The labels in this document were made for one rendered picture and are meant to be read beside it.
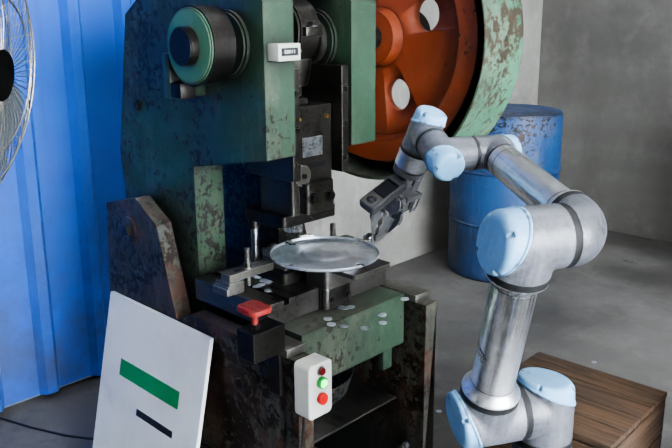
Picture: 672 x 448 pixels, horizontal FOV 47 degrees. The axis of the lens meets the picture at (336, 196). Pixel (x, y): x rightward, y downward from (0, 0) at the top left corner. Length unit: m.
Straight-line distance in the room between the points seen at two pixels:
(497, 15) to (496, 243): 0.84
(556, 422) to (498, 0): 1.04
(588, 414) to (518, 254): 1.00
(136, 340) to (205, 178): 0.53
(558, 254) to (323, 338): 0.78
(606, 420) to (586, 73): 3.31
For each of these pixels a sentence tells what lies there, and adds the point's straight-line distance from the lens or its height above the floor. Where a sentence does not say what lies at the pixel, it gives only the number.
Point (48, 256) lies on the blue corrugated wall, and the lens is 3.02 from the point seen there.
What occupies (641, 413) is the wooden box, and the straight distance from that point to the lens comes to 2.30.
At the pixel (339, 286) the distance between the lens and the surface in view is 2.04.
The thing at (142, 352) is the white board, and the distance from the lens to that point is 2.31.
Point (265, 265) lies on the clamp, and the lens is 2.06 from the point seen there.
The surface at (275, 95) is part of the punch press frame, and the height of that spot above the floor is 1.21.
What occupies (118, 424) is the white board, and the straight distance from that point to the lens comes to 2.46.
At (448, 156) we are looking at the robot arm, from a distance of 1.65.
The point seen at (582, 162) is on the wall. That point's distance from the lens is 5.30.
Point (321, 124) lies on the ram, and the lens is 2.02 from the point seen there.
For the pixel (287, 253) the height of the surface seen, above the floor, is 0.78.
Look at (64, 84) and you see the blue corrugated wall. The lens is 2.95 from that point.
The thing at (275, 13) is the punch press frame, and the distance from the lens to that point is 1.84.
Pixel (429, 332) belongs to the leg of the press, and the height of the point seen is 0.54.
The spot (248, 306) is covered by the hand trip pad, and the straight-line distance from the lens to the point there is 1.77.
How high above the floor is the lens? 1.41
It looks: 14 degrees down
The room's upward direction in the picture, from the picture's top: straight up
